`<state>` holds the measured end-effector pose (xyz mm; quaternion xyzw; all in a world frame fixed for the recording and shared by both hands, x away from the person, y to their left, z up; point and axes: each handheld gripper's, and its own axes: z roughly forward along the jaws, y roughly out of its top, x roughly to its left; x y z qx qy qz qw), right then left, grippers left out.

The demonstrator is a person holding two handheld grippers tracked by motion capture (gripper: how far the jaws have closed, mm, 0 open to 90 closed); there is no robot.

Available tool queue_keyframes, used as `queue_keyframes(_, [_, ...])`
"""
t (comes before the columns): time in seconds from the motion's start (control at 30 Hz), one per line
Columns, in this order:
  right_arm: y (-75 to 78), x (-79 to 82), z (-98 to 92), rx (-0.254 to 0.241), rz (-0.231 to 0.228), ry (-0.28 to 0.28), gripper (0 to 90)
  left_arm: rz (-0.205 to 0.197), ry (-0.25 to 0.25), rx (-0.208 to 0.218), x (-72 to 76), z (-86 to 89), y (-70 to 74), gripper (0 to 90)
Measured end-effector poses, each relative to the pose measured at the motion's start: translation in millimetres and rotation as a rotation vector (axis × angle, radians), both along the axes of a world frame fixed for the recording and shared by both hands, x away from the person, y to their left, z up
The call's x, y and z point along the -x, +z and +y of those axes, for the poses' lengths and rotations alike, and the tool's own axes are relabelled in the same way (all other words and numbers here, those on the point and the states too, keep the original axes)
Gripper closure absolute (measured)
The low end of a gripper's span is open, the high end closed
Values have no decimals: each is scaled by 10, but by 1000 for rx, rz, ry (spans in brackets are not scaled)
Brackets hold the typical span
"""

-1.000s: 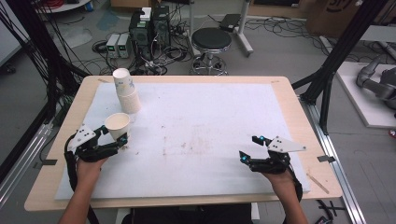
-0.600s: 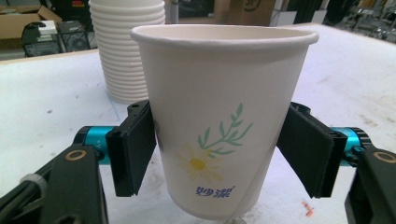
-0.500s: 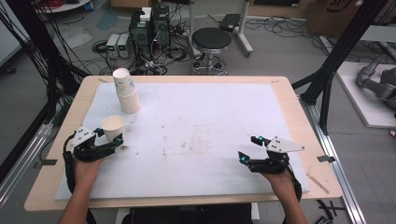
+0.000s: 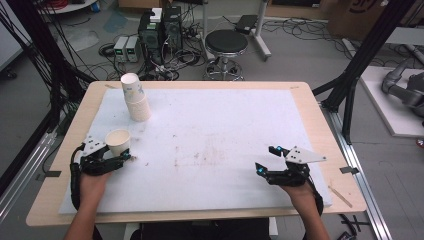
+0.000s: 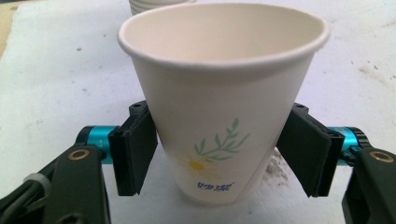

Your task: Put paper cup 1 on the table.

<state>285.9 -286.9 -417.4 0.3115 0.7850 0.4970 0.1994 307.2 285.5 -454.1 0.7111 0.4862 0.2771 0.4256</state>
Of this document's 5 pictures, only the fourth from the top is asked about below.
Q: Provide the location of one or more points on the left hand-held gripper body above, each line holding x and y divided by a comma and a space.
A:
96, 163

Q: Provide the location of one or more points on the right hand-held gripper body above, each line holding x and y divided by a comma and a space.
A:
293, 173

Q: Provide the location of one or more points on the single white paper cup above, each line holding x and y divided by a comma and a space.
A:
118, 141

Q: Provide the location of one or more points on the stack of white paper cups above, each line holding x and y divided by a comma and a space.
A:
137, 100

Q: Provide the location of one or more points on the person's right hand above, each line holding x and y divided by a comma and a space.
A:
300, 196

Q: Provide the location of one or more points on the person's left hand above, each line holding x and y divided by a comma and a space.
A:
91, 188

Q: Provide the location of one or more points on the black tape piece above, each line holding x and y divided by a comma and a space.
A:
349, 170
53, 173

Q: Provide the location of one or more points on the wooden stick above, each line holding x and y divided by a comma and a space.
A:
340, 196

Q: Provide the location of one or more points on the white foam mat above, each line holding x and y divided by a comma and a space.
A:
213, 133

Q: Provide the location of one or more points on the wooden table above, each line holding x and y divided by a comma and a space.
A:
43, 206

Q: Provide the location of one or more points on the person's dark clothing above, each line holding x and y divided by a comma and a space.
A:
200, 231

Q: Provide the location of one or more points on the grey power supply unit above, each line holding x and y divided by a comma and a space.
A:
132, 49
120, 48

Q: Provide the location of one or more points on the white floor platform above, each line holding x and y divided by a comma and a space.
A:
390, 113

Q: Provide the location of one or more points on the white desk leg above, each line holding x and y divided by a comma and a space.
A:
261, 33

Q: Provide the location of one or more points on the black computer tower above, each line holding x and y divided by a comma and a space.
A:
150, 40
172, 28

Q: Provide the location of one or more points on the black round stool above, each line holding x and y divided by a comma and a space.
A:
226, 41

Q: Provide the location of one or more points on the black flat device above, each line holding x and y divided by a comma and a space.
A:
246, 24

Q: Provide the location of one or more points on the small white box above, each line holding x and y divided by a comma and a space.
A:
156, 15

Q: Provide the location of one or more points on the cardboard box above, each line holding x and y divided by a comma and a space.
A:
353, 16

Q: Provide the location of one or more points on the aluminium rail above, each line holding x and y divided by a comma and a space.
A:
360, 186
23, 173

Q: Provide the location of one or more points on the black metal frame stand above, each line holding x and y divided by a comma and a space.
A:
43, 50
363, 53

